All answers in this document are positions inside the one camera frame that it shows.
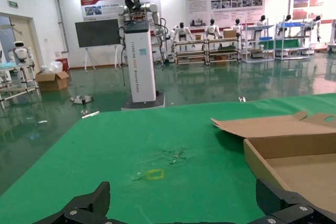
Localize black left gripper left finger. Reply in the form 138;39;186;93
31;181;111;224

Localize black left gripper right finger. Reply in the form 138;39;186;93
246;178;336;224

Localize open brown cardboard box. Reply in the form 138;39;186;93
211;111;336;213

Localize open cardboard box with flaps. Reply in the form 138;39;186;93
35;70;70;92

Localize yellow tape square mark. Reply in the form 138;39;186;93
143;168;165;182

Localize green table cloth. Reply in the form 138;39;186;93
0;92;336;224

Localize grey floor debris pile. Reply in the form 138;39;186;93
69;94;94;105

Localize clear plastic bags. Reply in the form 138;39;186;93
39;61;64;75

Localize red bin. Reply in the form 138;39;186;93
56;58;69;72

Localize white tower robot with arms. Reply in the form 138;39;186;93
117;0;169;111

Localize small white humanoid robot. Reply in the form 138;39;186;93
7;40;35;67
277;14;293;37
204;18;223;40
301;15;322;42
232;18;244;37
251;15;268;38
170;22;194;41

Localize wooden shelf rack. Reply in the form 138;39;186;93
206;37;242;65
173;39;208;65

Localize dark screen on stand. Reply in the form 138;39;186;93
75;18;123;72

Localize white metal shelf rack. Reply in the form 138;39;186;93
274;15;315;61
241;18;276;63

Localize pipe frame rack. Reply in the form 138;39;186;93
0;62;41;109

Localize door with beige frame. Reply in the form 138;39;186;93
0;13;40;72

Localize grey wall pipe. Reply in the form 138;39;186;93
54;0;69;54

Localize wall poster with red header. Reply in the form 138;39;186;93
80;0;161;23

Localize wide wall poster with photos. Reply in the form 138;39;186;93
185;0;266;30

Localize wall poster with red pictures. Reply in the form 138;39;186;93
289;0;336;24

